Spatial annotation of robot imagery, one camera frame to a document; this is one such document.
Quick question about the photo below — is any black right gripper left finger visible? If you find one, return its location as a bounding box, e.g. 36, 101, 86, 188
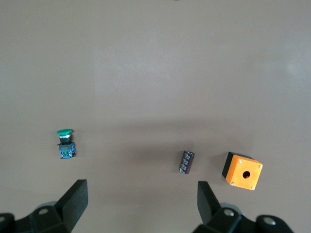
0, 179, 88, 233

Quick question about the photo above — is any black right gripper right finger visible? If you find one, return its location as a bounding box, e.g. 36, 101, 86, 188
193, 181, 294, 233

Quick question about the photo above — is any green push button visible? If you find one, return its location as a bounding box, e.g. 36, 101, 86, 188
56, 128, 76, 160

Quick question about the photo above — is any small black connector block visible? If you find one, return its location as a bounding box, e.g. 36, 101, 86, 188
178, 150, 196, 174

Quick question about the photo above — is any orange button enclosure box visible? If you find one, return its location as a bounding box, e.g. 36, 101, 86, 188
221, 151, 264, 192

